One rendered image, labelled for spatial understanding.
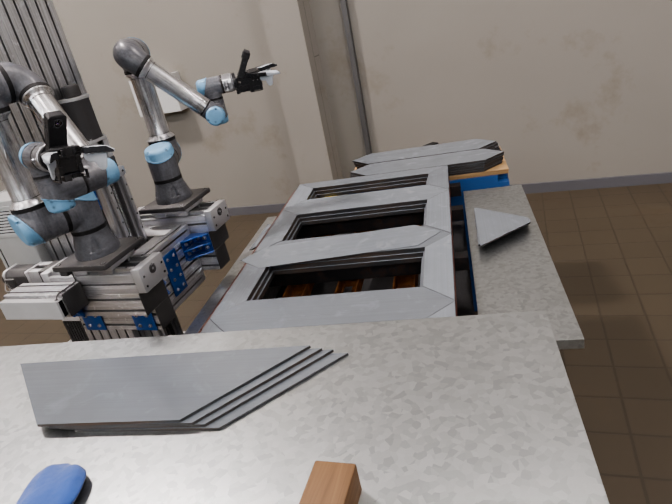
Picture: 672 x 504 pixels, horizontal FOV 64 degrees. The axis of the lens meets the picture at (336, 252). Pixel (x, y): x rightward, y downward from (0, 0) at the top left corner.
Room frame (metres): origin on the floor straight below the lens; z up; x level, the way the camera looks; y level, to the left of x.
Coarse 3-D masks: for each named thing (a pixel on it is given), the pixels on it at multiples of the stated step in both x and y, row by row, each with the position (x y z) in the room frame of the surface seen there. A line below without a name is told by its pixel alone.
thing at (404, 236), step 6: (396, 228) 1.82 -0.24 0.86; (402, 228) 1.81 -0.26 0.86; (408, 228) 1.80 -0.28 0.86; (396, 234) 1.77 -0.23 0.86; (402, 234) 1.76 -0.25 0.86; (408, 234) 1.75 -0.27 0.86; (414, 234) 1.73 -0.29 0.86; (396, 240) 1.72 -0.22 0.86; (402, 240) 1.71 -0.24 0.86; (408, 240) 1.70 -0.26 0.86; (414, 240) 1.69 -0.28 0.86; (396, 246) 1.67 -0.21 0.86; (402, 246) 1.66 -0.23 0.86; (408, 246) 1.65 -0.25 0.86
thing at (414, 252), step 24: (312, 192) 2.49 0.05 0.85; (336, 192) 2.48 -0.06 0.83; (360, 192) 2.45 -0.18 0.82; (312, 216) 2.18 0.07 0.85; (336, 216) 2.14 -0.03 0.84; (360, 216) 2.11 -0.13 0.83; (288, 240) 1.93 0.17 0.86; (432, 240) 1.66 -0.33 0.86; (288, 264) 1.74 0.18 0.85; (312, 264) 1.72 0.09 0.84; (336, 264) 1.69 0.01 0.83; (360, 264) 1.66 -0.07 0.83; (384, 264) 1.64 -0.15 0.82; (264, 288) 1.63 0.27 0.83
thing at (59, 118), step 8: (48, 112) 1.35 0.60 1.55; (56, 112) 1.35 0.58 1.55; (48, 120) 1.33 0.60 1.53; (56, 120) 1.34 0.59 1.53; (64, 120) 1.36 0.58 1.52; (48, 128) 1.34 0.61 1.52; (56, 128) 1.35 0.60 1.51; (64, 128) 1.37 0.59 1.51; (48, 136) 1.34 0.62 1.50; (56, 136) 1.36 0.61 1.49; (64, 136) 1.37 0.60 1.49; (48, 144) 1.35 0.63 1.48; (56, 144) 1.36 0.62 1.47; (64, 144) 1.38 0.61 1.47
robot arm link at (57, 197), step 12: (36, 180) 1.45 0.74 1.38; (48, 180) 1.44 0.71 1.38; (72, 180) 1.48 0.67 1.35; (48, 192) 1.44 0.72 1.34; (60, 192) 1.45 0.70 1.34; (72, 192) 1.47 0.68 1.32; (84, 192) 1.50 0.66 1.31; (48, 204) 1.44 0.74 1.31; (60, 204) 1.44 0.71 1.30; (72, 204) 1.47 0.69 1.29
